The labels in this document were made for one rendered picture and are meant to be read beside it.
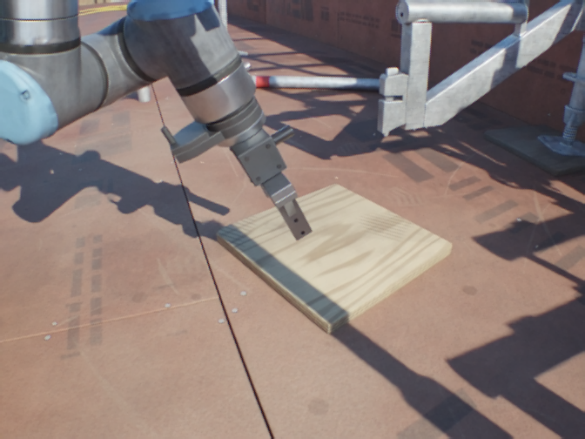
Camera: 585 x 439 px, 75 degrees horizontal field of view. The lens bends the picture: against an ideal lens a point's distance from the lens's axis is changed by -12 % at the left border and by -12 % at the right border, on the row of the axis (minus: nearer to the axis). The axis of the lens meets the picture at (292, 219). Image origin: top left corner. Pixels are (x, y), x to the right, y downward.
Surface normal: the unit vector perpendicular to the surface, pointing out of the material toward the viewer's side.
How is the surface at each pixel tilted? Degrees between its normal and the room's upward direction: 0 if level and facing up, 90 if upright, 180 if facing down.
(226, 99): 90
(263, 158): 90
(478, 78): 90
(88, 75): 74
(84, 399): 0
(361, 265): 0
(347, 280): 0
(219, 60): 83
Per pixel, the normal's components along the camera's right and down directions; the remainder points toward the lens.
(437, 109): 0.35, 0.48
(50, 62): 0.73, 0.50
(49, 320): 0.00, -0.85
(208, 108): -0.12, 0.69
